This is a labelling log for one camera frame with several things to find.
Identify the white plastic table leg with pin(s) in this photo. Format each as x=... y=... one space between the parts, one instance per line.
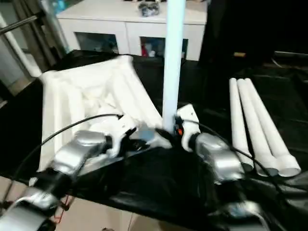
x=239 y=125
x=173 y=67
x=255 y=127
x=272 y=127

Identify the white plastic table top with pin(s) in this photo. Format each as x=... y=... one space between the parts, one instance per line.
x=79 y=91

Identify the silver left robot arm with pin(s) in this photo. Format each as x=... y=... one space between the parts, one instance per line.
x=77 y=151

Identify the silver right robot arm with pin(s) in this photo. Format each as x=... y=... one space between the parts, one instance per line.
x=219 y=158

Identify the black plastic mat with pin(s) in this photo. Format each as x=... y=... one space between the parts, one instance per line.
x=158 y=178

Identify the red and white bottle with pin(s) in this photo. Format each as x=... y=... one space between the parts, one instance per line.
x=144 y=51

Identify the small yellow label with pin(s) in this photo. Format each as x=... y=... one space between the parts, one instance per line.
x=240 y=54

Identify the white sideboard cabinet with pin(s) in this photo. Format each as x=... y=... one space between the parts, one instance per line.
x=108 y=26

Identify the clear bag of dark items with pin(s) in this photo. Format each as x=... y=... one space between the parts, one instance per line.
x=148 y=9

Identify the grey brown curtain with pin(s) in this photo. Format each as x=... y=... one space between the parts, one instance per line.
x=41 y=41

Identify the white round pipe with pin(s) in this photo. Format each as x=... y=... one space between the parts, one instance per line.
x=21 y=53

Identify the grey metal pole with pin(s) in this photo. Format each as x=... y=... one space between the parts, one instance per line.
x=19 y=25

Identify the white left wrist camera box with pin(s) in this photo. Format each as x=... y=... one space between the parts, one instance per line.
x=121 y=134

